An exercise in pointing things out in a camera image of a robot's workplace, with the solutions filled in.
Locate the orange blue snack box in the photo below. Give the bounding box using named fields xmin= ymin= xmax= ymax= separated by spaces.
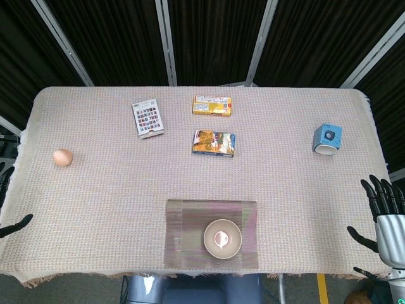
xmin=191 ymin=129 xmax=237 ymax=158

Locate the beige woven tablecloth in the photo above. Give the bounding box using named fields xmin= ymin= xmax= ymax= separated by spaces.
xmin=0 ymin=85 xmax=392 ymax=289

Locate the blue cardboard box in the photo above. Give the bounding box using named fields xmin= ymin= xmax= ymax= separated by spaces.
xmin=313 ymin=123 xmax=342 ymax=155

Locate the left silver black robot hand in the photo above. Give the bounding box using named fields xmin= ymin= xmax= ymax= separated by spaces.
xmin=0 ymin=166 xmax=34 ymax=239

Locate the black pleated curtain panel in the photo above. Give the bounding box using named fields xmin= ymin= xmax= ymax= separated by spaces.
xmin=0 ymin=0 xmax=89 ymax=127
xmin=254 ymin=0 xmax=405 ymax=88
xmin=354 ymin=34 xmax=405 ymax=174
xmin=44 ymin=0 xmax=168 ymax=87
xmin=167 ymin=0 xmax=270 ymax=86

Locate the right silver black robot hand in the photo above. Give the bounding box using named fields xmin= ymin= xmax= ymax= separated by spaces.
xmin=347 ymin=175 xmax=405 ymax=270

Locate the grey metal table leg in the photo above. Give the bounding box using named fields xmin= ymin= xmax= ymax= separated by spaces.
xmin=278 ymin=272 xmax=286 ymax=304

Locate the beige bowl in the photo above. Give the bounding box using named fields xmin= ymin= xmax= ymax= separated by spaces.
xmin=202 ymin=218 xmax=243 ymax=260

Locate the brown woven placemat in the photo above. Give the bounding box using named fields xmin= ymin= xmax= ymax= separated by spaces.
xmin=163 ymin=198 xmax=259 ymax=270

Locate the yellow snack box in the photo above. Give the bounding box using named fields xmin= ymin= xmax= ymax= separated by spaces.
xmin=192 ymin=95 xmax=233 ymax=117

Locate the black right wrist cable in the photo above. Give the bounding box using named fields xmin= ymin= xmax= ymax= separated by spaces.
xmin=353 ymin=267 xmax=389 ymax=281

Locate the white cup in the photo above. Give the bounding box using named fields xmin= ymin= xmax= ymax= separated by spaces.
xmin=316 ymin=144 xmax=339 ymax=156

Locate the white picture card box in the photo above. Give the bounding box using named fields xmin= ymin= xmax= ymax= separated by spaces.
xmin=131 ymin=98 xmax=166 ymax=139

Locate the silver partition frame post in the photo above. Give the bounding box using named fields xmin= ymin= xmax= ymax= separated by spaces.
xmin=388 ymin=167 xmax=405 ymax=183
xmin=0 ymin=115 xmax=23 ymax=137
xmin=340 ymin=14 xmax=405 ymax=89
xmin=31 ymin=0 xmax=95 ymax=87
xmin=245 ymin=0 xmax=279 ymax=86
xmin=154 ymin=0 xmax=178 ymax=86

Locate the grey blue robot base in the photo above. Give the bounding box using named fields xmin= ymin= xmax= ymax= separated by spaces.
xmin=121 ymin=274 xmax=265 ymax=304

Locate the yellow floor tape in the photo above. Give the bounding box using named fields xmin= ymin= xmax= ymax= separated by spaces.
xmin=317 ymin=274 xmax=330 ymax=304

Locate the brown egg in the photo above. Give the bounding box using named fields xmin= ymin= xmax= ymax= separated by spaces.
xmin=53 ymin=148 xmax=74 ymax=167

